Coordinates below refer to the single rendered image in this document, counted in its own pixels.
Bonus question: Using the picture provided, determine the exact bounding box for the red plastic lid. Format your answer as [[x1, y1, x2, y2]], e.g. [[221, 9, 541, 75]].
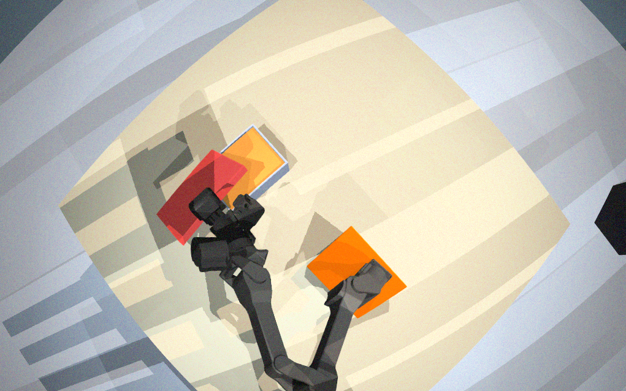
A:
[[157, 150, 248, 245]]

